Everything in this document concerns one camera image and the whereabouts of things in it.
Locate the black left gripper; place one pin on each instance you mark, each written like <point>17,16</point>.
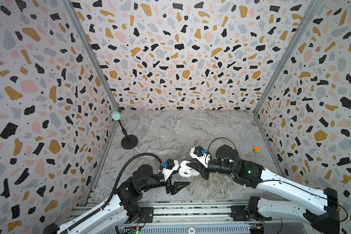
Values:
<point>175,188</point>

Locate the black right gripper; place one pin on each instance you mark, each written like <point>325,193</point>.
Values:
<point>204,169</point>

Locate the white earbud charging case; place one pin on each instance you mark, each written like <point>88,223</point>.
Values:
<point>184,170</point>

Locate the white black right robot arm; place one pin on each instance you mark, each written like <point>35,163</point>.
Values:
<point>318,208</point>

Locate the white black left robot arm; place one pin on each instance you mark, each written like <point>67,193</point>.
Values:
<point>122,205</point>

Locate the orange green small cube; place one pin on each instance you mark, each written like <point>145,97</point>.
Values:
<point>256,150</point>

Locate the black stand with green ball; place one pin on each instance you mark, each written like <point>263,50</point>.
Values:
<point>128,141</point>

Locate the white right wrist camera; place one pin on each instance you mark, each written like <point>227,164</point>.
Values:
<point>201,155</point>

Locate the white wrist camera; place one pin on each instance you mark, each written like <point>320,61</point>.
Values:
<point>201,155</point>
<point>169,168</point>

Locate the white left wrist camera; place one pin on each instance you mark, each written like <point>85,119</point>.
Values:
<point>169,168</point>

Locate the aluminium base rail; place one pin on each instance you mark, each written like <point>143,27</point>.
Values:
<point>209,218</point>

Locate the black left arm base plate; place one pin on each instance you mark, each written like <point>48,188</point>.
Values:
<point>140,214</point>

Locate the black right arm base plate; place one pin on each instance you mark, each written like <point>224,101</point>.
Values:
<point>239,213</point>

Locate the aluminium corner frame post right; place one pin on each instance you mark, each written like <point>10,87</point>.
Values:
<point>307,18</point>

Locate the aluminium corner frame post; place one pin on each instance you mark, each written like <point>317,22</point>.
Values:
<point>68,6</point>
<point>307,18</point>

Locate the aluminium corner frame post left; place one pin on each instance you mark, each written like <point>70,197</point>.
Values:
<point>68,6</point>

